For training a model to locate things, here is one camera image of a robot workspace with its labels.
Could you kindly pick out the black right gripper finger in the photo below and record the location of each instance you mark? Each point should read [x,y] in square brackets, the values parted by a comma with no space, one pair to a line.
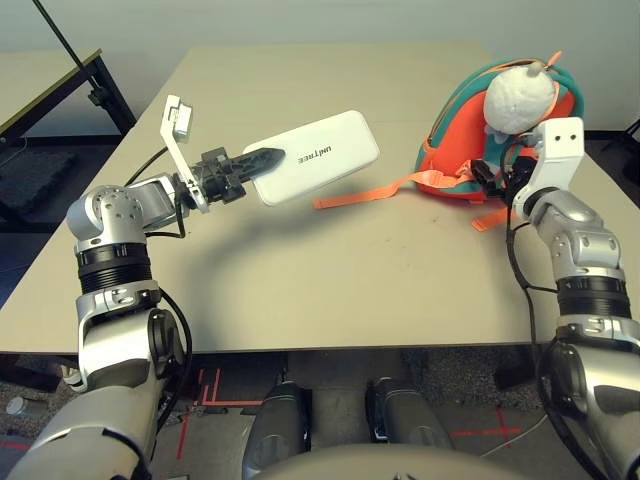
[488,177]

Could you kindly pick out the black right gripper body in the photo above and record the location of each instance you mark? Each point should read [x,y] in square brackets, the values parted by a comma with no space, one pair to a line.
[519,172]

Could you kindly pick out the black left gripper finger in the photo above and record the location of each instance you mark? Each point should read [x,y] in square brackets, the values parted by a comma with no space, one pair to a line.
[265,161]

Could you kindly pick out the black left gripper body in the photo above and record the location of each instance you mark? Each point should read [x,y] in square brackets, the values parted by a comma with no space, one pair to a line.
[220,175]

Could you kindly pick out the orange teal backpack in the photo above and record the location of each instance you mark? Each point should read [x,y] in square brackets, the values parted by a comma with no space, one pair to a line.
[440,165]

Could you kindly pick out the white pencil case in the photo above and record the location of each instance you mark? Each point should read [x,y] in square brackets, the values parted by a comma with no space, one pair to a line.
[320,160]

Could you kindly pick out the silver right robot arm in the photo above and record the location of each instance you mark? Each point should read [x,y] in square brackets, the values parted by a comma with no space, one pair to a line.
[575,235]

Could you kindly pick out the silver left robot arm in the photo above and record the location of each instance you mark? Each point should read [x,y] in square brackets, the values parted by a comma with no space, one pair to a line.
[110,210]

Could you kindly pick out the black foam mat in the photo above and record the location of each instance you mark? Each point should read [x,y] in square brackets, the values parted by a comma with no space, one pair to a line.
[35,175]

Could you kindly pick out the black table foot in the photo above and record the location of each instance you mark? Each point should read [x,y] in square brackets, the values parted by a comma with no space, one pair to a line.
[25,372]
[515,372]

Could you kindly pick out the black framed side table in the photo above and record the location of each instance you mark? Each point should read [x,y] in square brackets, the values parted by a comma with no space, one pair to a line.
[35,75]

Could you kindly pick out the thin dark pole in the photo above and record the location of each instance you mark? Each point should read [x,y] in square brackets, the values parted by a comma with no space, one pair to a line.
[57,31]

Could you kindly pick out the grey robot right leg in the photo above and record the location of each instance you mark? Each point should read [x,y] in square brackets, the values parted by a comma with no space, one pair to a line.
[405,412]

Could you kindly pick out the grey robot leg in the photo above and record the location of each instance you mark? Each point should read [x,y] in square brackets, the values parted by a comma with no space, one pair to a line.
[275,420]
[405,412]

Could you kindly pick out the beige black striped object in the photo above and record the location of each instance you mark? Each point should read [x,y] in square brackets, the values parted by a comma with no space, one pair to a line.
[72,377]

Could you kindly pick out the grey robot left leg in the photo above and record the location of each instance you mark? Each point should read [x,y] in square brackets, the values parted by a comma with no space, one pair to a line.
[275,420]

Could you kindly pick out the small grey cylinder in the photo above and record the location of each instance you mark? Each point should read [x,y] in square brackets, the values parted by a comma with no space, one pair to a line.
[16,405]

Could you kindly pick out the grey robot torso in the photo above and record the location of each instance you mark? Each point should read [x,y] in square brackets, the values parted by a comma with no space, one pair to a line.
[350,465]

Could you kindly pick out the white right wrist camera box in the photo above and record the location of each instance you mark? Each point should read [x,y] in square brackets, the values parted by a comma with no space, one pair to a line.
[562,150]

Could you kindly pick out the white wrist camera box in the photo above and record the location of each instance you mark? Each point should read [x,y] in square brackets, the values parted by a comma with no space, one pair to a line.
[181,122]
[562,150]

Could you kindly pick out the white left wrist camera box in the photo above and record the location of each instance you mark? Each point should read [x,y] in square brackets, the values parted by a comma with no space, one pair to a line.
[181,122]

